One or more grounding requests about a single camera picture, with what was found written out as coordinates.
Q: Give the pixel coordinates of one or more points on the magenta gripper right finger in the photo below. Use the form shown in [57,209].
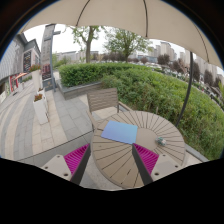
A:
[152,166]

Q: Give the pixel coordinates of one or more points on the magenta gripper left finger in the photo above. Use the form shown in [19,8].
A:
[70,167]

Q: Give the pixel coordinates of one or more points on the small white green mouse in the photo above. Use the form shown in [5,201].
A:
[161,141]

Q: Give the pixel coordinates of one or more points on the blue mouse pad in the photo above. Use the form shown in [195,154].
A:
[121,132]

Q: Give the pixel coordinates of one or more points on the round slatted patio table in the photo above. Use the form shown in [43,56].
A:
[115,159]

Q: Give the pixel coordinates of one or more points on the slatted patio chair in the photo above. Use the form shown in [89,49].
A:
[102,99]

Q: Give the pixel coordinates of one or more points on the white planter with flowers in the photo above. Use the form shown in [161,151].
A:
[40,108]

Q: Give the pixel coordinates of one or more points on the green hedge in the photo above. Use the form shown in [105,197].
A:
[199,119]

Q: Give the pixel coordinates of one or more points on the tall grey sign pillar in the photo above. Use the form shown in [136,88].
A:
[46,53]

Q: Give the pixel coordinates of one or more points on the far white planter box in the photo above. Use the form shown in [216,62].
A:
[35,71]

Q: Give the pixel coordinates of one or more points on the right tree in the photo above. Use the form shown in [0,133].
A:
[125,42]

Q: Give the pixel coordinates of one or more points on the tree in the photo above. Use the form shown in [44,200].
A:
[84,36]
[125,42]

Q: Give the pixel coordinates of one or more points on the left tree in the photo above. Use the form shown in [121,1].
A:
[84,36]

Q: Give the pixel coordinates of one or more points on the beige patio umbrella canopy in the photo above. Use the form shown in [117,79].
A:
[152,19]

